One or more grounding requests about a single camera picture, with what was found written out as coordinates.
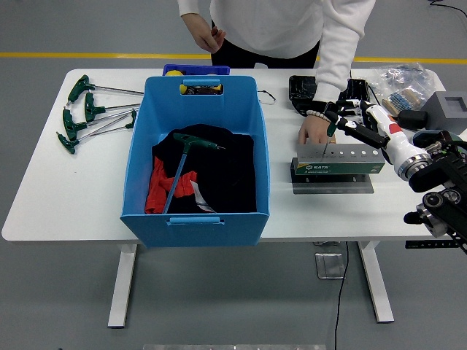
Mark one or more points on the robot right hand white shell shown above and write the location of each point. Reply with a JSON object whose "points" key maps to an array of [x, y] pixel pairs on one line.
{"points": [[394, 138]]}

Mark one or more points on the person's right hand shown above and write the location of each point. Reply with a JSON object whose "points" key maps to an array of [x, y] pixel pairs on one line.
{"points": [[204, 33]]}

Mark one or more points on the person's left hand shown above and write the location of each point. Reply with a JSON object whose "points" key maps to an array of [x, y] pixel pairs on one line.
{"points": [[315, 129]]}

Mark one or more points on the metal SATA wrench holder stand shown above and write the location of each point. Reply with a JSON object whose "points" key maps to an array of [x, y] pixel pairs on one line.
{"points": [[339, 168]]}

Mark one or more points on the person's left forearm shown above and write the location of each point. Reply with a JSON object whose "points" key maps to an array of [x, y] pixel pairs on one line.
{"points": [[333, 80]]}

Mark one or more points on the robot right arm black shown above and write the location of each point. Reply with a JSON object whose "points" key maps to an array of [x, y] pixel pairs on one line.
{"points": [[438, 171]]}

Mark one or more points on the grey box with foam insert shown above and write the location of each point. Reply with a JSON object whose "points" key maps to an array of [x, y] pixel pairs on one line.
{"points": [[443, 109]]}

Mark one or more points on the large blue plastic storage box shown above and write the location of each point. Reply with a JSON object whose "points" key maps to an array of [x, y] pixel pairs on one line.
{"points": [[204, 109]]}

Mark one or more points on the black wrist band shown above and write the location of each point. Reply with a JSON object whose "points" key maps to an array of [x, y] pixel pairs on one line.
{"points": [[319, 106]]}

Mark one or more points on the black power adapter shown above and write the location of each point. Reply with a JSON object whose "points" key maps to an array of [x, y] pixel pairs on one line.
{"points": [[412, 120]]}

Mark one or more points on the small dark blue parts bin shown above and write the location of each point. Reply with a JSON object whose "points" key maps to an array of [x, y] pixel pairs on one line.
{"points": [[197, 68]]}

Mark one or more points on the black plastic tray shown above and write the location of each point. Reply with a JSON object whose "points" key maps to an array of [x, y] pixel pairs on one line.
{"points": [[301, 91]]}

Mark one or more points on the yellow ball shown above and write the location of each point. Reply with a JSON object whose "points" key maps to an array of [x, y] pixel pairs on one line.
{"points": [[174, 72]]}

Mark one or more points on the silver carabiner clip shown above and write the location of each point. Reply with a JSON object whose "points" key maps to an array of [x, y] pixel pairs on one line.
{"points": [[268, 95]]}

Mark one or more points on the clear plastic bag of parts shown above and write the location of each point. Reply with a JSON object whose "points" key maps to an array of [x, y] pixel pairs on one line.
{"points": [[401, 76]]}

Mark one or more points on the person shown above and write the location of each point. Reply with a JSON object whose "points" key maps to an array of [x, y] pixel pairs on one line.
{"points": [[277, 25]]}

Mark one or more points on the black and red clothing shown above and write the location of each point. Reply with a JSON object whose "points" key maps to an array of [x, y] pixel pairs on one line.
{"points": [[226, 175]]}

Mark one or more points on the black table control panel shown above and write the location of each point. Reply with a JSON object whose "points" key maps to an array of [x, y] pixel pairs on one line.
{"points": [[427, 244]]}

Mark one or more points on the metal floor outlet plate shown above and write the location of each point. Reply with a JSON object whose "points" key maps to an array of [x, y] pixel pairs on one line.
{"points": [[330, 266]]}

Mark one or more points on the white table leg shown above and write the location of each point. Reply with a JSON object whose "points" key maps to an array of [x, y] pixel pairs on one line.
{"points": [[376, 284], [124, 284]]}

